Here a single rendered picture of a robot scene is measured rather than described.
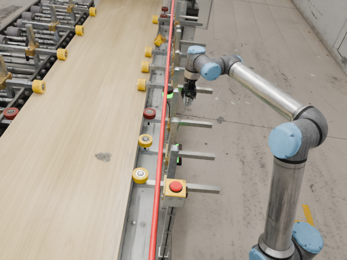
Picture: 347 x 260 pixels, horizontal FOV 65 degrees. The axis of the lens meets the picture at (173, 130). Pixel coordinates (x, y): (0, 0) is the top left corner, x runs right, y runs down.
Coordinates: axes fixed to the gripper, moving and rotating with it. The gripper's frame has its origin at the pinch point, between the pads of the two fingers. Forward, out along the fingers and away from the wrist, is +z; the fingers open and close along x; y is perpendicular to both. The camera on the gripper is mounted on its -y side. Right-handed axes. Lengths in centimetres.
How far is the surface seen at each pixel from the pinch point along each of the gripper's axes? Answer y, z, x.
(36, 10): -169, 16, -158
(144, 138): 22.8, 10.8, -23.1
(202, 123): -1.2, 15.2, 12.2
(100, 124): 13, 11, -49
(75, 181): 56, 12, -52
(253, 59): -286, 97, 130
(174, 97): 3.7, -6.3, -8.0
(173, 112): 3.6, 5.2, -7.7
